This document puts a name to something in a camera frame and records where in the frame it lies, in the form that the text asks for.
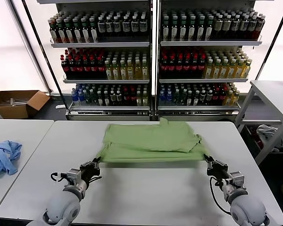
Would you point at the black slanted metal pole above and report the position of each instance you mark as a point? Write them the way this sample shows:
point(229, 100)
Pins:
point(42, 47)
point(272, 40)

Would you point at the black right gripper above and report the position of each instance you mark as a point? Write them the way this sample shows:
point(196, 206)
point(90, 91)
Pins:
point(218, 173)

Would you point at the grey white crumpled cloth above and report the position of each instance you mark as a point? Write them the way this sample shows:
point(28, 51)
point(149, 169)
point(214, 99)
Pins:
point(266, 134)

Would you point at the small red cap cola bottle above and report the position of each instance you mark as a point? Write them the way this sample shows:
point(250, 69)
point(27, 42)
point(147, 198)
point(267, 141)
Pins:
point(222, 99)
point(125, 100)
point(215, 99)
point(132, 100)

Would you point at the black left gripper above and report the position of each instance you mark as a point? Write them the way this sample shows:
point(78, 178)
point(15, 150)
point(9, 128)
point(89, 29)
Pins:
point(89, 173)

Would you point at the white strips inside cardboard box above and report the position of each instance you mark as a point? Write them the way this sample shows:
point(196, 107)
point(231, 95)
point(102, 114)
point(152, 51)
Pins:
point(16, 102)

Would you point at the crumpled light blue garment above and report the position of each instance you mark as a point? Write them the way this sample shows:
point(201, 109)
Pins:
point(4, 157)

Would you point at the open brown cardboard box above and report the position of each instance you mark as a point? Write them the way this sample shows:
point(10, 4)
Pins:
point(14, 110)

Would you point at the grey metal frame side table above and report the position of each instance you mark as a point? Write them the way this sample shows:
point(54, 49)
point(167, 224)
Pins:
point(268, 94)

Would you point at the black storage crate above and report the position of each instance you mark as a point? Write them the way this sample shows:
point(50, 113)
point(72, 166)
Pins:
point(249, 141)

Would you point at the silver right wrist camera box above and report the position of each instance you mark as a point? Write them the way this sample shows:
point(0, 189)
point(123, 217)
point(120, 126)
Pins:
point(237, 179)

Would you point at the green cap white label bottle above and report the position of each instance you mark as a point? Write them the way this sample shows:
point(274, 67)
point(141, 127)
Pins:
point(69, 35)
point(174, 31)
point(77, 35)
point(201, 31)
point(85, 35)
point(209, 31)
point(192, 31)
point(94, 35)
point(61, 35)
point(53, 35)
point(183, 31)
point(166, 31)

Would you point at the dark bottle beige label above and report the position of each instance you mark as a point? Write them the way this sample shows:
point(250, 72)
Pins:
point(218, 27)
point(226, 27)

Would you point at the yellow juice green cap bottle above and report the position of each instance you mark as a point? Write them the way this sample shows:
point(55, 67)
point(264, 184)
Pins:
point(247, 71)
point(123, 73)
point(108, 73)
point(209, 71)
point(138, 73)
point(217, 71)
point(116, 73)
point(145, 73)
point(130, 73)
point(232, 71)
point(224, 71)
point(240, 71)

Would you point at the blue label water bottle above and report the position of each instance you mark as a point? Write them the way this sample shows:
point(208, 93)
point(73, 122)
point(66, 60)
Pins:
point(163, 99)
point(169, 99)
point(80, 99)
point(74, 99)

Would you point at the grey metal beverage shelving unit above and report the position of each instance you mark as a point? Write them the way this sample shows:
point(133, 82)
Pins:
point(202, 80)
point(103, 81)

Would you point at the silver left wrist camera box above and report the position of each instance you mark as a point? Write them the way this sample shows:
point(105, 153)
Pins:
point(73, 175)

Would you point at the light green polo shirt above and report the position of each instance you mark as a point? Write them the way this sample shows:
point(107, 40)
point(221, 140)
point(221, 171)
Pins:
point(151, 139)

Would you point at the small dark tea bottle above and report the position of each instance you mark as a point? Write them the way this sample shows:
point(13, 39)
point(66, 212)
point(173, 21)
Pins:
point(119, 100)
point(190, 99)
point(112, 100)
point(209, 99)
point(202, 99)
point(100, 100)
point(106, 100)
point(196, 99)

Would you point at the small yellow juice bottle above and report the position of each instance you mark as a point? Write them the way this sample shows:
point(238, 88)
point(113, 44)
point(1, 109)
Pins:
point(228, 99)
point(139, 100)
point(236, 99)
point(145, 100)

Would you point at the small white floor object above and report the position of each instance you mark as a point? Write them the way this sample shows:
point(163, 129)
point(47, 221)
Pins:
point(60, 107)

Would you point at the dark bottle white square label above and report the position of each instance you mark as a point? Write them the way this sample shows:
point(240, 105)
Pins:
point(143, 27)
point(252, 27)
point(118, 28)
point(102, 28)
point(110, 28)
point(235, 27)
point(135, 27)
point(127, 27)
point(244, 27)

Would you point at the green tinted clear bottle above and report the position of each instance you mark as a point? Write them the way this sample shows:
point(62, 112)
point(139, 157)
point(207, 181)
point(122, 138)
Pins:
point(177, 99)
point(183, 99)
point(87, 99)
point(94, 99)

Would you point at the red cloth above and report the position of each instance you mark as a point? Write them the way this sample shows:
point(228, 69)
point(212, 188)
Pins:
point(255, 137)

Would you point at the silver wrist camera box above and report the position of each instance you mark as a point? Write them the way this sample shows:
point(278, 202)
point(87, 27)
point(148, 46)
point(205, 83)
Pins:
point(237, 179)
point(73, 175)

